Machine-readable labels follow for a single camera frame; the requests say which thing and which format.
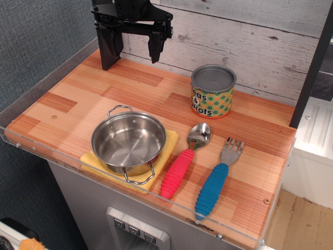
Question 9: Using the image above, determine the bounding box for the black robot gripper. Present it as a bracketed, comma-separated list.
[91, 1, 173, 70]

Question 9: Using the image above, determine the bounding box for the blue handled metal fork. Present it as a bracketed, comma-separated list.
[195, 137, 245, 224]

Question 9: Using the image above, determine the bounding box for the peas and carrots can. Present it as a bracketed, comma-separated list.
[191, 64, 236, 119]

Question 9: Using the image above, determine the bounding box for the stainless steel pot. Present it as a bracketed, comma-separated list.
[91, 105, 167, 185]

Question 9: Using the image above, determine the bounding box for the yellow cloth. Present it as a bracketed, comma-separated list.
[80, 130, 178, 194]

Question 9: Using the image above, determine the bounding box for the clear acrylic table guard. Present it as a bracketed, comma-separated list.
[1, 48, 296, 249]

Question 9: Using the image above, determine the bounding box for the grey dispenser button panel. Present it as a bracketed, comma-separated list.
[106, 206, 171, 249]

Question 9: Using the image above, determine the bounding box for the white toy appliance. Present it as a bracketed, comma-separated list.
[281, 39, 333, 209]

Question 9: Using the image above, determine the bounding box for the orange object bottom left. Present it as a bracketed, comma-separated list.
[19, 238, 46, 250]

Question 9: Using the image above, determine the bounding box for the black and white object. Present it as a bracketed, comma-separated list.
[1, 218, 40, 249]

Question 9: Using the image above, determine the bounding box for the red handled metal spoon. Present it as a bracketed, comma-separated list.
[160, 123, 211, 199]

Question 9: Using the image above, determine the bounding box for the black vertical post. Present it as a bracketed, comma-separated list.
[289, 4, 332, 129]

